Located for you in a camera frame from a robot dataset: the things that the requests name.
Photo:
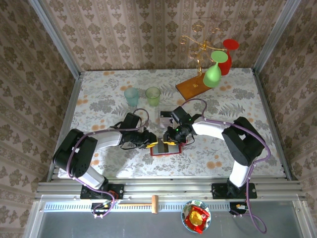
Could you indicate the red card holder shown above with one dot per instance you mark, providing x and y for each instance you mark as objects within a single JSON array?
[{"x": 173, "y": 149}]

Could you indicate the white VIP card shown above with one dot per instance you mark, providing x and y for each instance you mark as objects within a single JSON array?
[{"x": 165, "y": 122}]

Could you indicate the clear plastic tray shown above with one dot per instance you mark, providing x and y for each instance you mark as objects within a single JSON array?
[{"x": 163, "y": 108}]

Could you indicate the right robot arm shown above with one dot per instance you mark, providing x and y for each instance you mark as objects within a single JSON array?
[{"x": 245, "y": 146}]

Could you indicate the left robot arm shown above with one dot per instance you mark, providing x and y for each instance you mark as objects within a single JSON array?
[{"x": 76, "y": 158}]

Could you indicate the blue plastic cup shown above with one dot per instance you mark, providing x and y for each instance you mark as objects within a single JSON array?
[{"x": 131, "y": 98}]

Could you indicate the green plastic cup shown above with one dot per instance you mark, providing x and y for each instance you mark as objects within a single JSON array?
[{"x": 153, "y": 97}]

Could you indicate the wooden mallet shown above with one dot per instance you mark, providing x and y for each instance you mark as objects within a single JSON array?
[{"x": 155, "y": 204}]

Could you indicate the green wine glass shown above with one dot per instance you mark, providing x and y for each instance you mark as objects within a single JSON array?
[{"x": 212, "y": 77}]

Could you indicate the slotted metal strip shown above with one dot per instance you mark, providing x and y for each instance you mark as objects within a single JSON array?
[{"x": 171, "y": 206}]

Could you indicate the patterned bowl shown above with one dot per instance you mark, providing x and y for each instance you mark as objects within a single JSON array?
[{"x": 183, "y": 215}]

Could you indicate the red yellow snack packet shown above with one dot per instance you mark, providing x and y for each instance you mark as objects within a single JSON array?
[{"x": 195, "y": 218}]

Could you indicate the red wine glass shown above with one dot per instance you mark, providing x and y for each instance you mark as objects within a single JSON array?
[{"x": 226, "y": 65}]

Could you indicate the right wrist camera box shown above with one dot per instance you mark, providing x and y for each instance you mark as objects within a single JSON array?
[{"x": 181, "y": 115}]

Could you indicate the aluminium mounting rail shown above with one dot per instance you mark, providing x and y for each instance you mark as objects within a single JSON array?
[{"x": 168, "y": 188}]

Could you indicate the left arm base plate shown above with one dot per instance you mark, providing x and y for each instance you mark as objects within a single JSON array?
[{"x": 116, "y": 191}]

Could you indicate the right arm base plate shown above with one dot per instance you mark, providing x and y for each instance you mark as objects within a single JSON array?
[{"x": 218, "y": 191}]

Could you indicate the aluminium table side rail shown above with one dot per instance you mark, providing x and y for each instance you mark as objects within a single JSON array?
[
  {"x": 267, "y": 109},
  {"x": 70, "y": 109}
]

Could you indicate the aluminium frame post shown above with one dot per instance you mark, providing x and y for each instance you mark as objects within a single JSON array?
[
  {"x": 55, "y": 37},
  {"x": 275, "y": 37}
]

